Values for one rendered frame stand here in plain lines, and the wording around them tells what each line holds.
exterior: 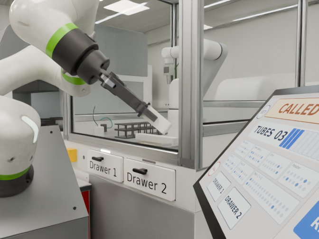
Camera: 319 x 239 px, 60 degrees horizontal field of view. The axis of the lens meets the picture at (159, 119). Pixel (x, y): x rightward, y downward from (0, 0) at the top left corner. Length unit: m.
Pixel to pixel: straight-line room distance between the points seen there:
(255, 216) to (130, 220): 0.91
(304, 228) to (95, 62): 0.48
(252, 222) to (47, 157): 0.72
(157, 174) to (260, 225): 0.70
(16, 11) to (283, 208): 0.59
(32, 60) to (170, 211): 0.71
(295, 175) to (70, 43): 0.48
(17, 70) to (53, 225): 0.48
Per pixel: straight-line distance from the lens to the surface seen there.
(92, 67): 0.61
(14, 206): 0.87
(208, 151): 0.98
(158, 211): 1.11
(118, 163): 1.23
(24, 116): 0.73
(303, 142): 0.44
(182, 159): 0.96
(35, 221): 0.85
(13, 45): 2.03
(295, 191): 0.38
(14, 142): 0.72
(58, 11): 0.67
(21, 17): 0.66
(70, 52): 0.62
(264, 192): 0.42
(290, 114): 0.55
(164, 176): 1.02
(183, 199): 1.00
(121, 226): 1.34
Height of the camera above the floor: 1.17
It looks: 3 degrees down
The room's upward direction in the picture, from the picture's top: straight up
